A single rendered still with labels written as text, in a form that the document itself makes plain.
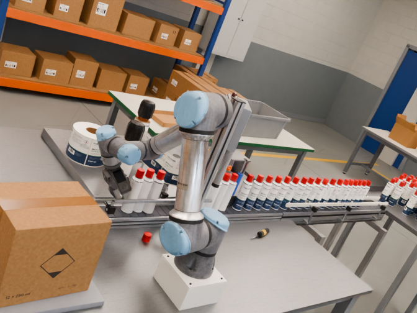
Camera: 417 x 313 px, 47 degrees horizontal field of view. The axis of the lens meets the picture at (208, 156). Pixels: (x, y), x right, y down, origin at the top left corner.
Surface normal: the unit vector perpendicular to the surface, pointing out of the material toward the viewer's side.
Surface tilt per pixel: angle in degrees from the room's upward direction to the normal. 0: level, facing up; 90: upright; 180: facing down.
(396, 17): 90
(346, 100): 90
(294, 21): 90
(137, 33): 90
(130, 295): 0
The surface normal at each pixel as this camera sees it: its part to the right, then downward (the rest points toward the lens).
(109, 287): 0.36, -0.87
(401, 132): -0.77, -0.08
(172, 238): -0.63, 0.17
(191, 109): -0.60, -0.09
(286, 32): 0.57, 0.49
